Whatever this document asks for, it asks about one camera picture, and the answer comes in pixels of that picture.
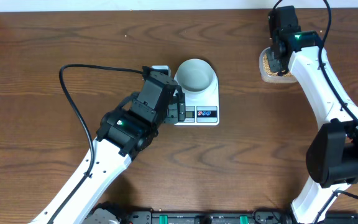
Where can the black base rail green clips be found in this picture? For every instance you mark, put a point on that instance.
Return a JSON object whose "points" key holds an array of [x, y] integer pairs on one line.
{"points": [[112, 213]]}

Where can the clear plastic soybean container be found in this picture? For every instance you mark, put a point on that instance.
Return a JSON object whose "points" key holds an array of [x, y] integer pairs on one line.
{"points": [[270, 76]]}

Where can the grey round bowl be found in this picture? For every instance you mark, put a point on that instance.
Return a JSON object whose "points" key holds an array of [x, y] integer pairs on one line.
{"points": [[196, 75]]}

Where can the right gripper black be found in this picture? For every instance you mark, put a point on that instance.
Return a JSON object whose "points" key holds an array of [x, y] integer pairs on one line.
{"points": [[274, 66]]}

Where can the white digital kitchen scale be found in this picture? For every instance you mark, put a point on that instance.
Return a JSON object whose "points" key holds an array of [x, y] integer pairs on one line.
{"points": [[202, 108]]}

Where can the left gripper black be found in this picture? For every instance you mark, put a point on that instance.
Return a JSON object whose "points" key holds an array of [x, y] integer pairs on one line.
{"points": [[176, 108]]}

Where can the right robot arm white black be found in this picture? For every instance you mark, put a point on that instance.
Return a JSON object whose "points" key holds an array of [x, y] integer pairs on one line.
{"points": [[332, 158]]}

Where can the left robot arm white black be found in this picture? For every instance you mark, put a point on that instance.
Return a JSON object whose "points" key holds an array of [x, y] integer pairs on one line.
{"points": [[124, 132]]}

